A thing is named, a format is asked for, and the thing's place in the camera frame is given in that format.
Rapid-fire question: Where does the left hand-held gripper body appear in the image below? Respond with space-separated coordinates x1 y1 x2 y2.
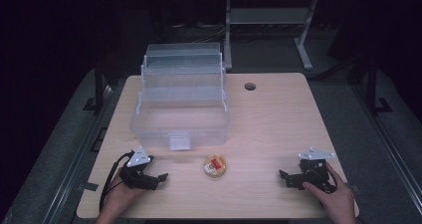
118 146 159 191

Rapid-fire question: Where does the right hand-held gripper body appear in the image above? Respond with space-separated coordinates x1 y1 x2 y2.
284 146 336 194

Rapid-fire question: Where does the round yellow packet red label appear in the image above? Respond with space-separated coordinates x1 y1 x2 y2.
203 153 228 179

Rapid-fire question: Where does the clear plastic tiered storage box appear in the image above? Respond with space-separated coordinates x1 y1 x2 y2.
128 42 231 151

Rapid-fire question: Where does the person's left hand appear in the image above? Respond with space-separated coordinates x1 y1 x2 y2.
100 168 147 219

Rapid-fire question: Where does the person's right hand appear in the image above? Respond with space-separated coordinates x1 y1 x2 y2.
302 162 358 224

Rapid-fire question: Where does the grey metal stand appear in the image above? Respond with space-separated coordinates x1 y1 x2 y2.
222 0 316 71

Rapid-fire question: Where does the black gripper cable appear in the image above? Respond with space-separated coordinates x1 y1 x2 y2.
99 151 132 214

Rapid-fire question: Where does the black frame post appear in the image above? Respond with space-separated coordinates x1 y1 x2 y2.
83 58 106 115
365 58 393 115

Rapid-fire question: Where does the floor cable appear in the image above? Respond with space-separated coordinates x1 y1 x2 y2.
193 25 227 44

